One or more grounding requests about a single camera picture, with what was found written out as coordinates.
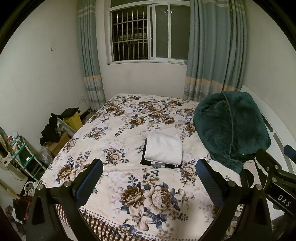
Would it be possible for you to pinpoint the floral bed quilt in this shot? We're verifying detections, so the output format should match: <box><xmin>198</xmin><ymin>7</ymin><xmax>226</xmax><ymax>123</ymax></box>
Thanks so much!
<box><xmin>40</xmin><ymin>94</ymin><xmax>241</xmax><ymax>240</ymax></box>

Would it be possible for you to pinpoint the left teal striped curtain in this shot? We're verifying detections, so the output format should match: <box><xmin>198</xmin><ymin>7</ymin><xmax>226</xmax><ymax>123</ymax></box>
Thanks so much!
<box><xmin>77</xmin><ymin>1</ymin><xmax>106</xmax><ymax>110</ymax></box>

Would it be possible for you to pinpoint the dark green plush blanket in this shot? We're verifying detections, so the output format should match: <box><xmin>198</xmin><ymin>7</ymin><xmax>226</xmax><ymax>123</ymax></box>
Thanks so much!
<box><xmin>193</xmin><ymin>91</ymin><xmax>271</xmax><ymax>174</ymax></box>

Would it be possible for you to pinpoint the cardboard box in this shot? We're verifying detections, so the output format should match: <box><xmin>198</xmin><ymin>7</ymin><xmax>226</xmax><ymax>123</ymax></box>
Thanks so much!
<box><xmin>45</xmin><ymin>133</ymin><xmax>70</xmax><ymax>157</ymax></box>

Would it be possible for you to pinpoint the barred sliding window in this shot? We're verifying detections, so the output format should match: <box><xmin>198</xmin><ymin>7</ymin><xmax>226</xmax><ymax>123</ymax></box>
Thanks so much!
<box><xmin>105</xmin><ymin>1</ymin><xmax>190</xmax><ymax>64</ymax></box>

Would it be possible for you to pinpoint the small white towel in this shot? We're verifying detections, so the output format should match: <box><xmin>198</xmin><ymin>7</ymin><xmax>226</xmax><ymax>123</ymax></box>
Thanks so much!
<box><xmin>144</xmin><ymin>132</ymin><xmax>183</xmax><ymax>166</ymax></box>

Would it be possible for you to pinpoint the white wall switch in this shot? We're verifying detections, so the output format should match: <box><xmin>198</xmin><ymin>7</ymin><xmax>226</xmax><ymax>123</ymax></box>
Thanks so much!
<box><xmin>50</xmin><ymin>45</ymin><xmax>56</xmax><ymax>51</ymax></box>

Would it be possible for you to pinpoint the black folded garment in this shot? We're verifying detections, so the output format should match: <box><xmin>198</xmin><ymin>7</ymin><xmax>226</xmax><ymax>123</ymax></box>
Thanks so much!
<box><xmin>140</xmin><ymin>142</ymin><xmax>182</xmax><ymax>169</ymax></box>

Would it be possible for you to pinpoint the green storage rack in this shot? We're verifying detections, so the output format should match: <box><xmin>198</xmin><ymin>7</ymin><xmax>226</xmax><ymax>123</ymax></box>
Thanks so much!
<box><xmin>9</xmin><ymin>136</ymin><xmax>46</xmax><ymax>181</ymax></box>

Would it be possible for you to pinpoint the teal striped curtain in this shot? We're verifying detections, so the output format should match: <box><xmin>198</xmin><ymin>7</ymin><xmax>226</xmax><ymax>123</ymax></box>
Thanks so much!
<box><xmin>77</xmin><ymin>1</ymin><xmax>106</xmax><ymax>110</ymax></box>
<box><xmin>183</xmin><ymin>0</ymin><xmax>247</xmax><ymax>101</ymax></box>

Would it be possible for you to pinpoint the black clothes pile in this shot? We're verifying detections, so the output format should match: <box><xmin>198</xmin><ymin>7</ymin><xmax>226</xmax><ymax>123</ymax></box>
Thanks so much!
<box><xmin>40</xmin><ymin>108</ymin><xmax>80</xmax><ymax>146</ymax></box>

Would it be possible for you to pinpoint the white bed headboard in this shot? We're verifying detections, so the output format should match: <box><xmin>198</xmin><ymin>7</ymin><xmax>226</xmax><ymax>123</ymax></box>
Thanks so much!
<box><xmin>241</xmin><ymin>85</ymin><xmax>295</xmax><ymax>174</ymax></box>

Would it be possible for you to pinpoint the wall power socket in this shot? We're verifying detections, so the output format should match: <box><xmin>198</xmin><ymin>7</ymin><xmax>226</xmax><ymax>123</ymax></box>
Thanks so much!
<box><xmin>78</xmin><ymin>96</ymin><xmax>85</xmax><ymax>103</ymax></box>

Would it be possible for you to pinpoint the right teal striped curtain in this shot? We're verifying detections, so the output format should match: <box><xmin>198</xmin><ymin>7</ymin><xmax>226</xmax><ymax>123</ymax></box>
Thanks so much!
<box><xmin>183</xmin><ymin>0</ymin><xmax>247</xmax><ymax>101</ymax></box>

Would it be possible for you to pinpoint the yellow bin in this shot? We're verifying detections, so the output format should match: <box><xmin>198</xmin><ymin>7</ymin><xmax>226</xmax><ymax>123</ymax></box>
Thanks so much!
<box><xmin>63</xmin><ymin>112</ymin><xmax>83</xmax><ymax>131</ymax></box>

